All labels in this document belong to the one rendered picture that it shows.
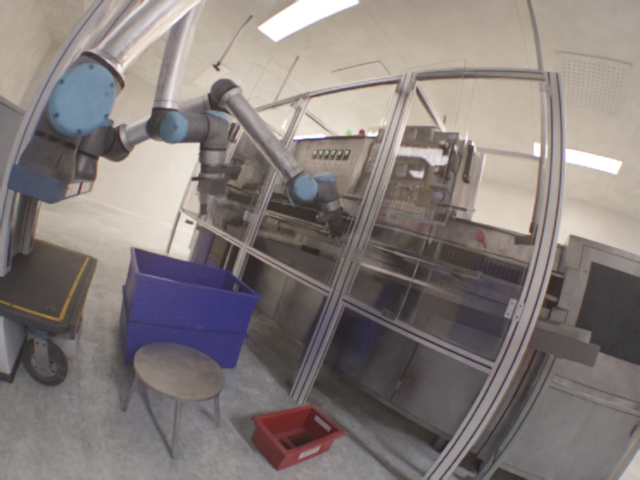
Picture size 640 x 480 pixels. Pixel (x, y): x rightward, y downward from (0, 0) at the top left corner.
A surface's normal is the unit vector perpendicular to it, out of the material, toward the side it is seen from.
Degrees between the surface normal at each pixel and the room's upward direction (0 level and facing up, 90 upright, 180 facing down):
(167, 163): 90
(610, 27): 180
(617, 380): 90
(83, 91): 95
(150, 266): 90
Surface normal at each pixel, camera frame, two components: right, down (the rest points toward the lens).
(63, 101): 0.82, 0.38
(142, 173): 0.69, 0.24
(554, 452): -0.65, -0.25
